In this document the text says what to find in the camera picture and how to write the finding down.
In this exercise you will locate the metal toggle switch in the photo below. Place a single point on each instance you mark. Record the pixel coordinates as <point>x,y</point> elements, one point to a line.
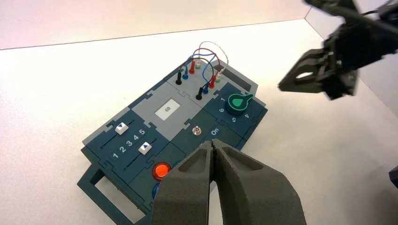
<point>196,130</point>

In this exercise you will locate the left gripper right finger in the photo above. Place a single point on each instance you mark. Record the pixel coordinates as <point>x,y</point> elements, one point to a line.
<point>252,195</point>

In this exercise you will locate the red push button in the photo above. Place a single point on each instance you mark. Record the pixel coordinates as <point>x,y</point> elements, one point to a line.
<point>161,171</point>

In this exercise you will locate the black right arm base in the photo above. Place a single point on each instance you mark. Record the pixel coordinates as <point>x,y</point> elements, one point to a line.
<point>395,177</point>

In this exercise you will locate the green rotary knob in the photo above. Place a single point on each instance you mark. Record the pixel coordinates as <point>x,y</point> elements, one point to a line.
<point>238,105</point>

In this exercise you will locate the blue push button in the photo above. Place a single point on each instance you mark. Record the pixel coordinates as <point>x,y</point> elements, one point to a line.
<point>155,192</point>

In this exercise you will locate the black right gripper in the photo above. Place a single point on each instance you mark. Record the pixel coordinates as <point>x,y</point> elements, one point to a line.
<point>357,46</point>

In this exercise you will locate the blue grey control box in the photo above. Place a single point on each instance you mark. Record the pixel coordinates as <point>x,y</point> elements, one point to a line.
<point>146,107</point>

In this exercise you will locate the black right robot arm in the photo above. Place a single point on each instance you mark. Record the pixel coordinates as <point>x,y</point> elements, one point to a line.
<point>335,7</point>

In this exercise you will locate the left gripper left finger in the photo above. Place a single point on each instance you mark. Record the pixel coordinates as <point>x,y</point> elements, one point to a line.
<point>183,192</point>

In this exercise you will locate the white slider cap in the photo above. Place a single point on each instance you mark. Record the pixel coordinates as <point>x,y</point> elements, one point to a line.
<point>121,128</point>
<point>145,148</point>

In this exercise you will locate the small white display screen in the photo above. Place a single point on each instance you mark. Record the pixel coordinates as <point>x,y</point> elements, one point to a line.
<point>167,110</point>

